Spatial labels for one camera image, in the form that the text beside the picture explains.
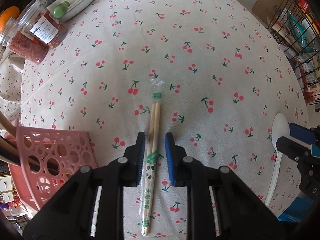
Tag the blue plastic stool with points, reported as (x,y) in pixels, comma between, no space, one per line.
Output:
(296,212)

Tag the jar of red goji berries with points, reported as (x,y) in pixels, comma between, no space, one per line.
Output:
(28,46)

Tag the glass jar with wooden lid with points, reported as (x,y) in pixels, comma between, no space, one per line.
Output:
(9,32)

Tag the pink perforated utensil basket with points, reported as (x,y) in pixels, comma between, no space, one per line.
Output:
(48,158)

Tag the cherry print tablecloth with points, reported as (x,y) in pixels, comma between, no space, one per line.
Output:
(222,76)

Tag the orange tangerine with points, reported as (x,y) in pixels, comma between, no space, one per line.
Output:
(11,12)

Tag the black wire rack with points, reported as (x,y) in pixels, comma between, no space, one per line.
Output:
(296,28)

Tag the cardboard box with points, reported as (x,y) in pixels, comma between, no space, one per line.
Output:
(266,9)

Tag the wooden chopstick in basket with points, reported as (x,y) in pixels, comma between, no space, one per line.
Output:
(8,126)

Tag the jar with white label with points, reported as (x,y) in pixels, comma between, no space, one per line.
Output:
(38,21)

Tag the disposable chopsticks pair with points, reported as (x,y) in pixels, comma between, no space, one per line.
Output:
(150,161)

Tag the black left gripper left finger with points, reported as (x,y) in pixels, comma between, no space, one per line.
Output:
(125,171)

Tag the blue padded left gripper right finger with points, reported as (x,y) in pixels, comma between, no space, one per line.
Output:
(302,134)

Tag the white plastic spoon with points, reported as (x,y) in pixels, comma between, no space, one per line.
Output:
(280,128)

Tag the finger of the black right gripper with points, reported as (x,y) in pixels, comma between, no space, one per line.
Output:
(185,171)

